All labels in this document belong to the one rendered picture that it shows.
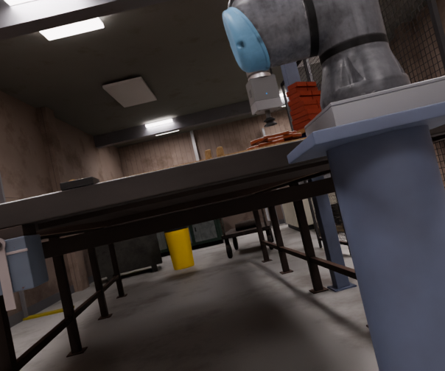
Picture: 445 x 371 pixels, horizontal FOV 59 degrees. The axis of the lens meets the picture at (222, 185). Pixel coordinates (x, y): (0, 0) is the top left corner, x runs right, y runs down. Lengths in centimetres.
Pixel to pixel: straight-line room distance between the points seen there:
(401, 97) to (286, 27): 22
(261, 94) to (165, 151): 984
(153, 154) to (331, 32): 1048
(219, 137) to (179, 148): 115
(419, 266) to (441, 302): 6
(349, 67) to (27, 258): 78
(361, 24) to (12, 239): 84
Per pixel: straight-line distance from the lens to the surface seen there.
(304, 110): 200
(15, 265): 102
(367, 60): 71
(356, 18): 73
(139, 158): 1119
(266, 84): 129
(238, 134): 1098
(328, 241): 311
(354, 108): 66
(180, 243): 623
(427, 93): 70
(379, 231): 67
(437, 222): 69
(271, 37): 71
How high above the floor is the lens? 79
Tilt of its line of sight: 3 degrees up
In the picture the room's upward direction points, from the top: 13 degrees counter-clockwise
